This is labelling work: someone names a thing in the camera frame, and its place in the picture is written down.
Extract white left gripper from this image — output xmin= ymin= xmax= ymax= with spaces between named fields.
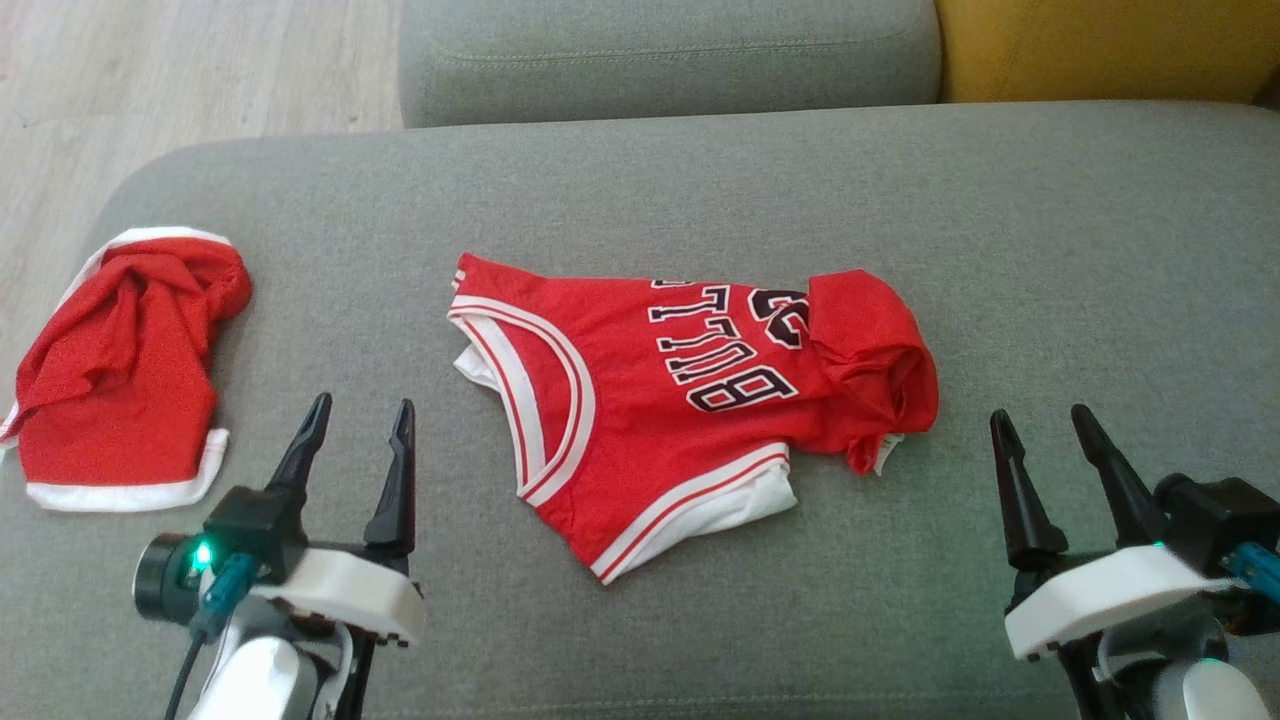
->
xmin=250 ymin=392 xmax=426 ymax=648

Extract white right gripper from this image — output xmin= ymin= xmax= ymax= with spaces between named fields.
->
xmin=990 ymin=403 xmax=1236 ymax=663

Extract red shorts white trim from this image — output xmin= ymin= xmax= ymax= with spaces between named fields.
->
xmin=0 ymin=226 xmax=253 ymax=513

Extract red basketball jersey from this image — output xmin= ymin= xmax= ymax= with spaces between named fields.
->
xmin=447 ymin=252 xmax=941 ymax=586

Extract yellow sofa cushion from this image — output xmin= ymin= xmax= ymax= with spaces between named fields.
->
xmin=935 ymin=0 xmax=1280 ymax=106

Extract small grey sofa cushion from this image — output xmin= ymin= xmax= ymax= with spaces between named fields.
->
xmin=398 ymin=0 xmax=943 ymax=129

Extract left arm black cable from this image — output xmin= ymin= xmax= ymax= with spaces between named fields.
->
xmin=163 ymin=553 xmax=263 ymax=720

